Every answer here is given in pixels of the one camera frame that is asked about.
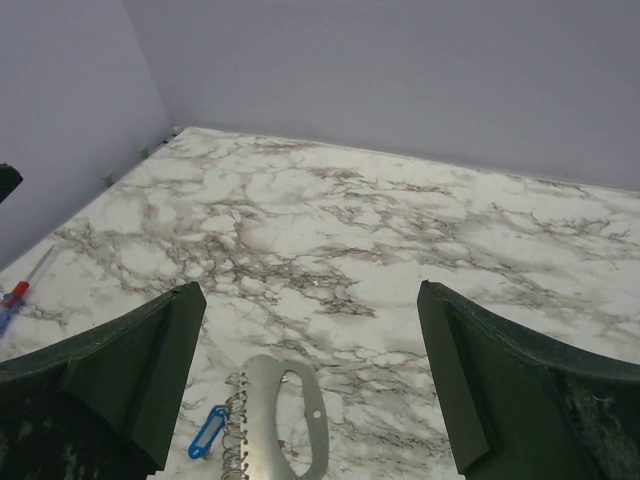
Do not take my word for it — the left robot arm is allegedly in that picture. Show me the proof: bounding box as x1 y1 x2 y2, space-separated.
0 163 23 203

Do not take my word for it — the red blue screwdriver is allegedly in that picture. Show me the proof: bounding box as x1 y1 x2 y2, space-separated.
1 246 55 337

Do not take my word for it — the blue key tag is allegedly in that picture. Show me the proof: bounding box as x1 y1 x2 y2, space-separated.
187 405 229 460

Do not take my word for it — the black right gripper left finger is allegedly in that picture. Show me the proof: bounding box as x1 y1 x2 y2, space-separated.
1 282 206 479

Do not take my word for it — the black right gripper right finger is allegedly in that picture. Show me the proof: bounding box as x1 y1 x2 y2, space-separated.
417 281 639 479

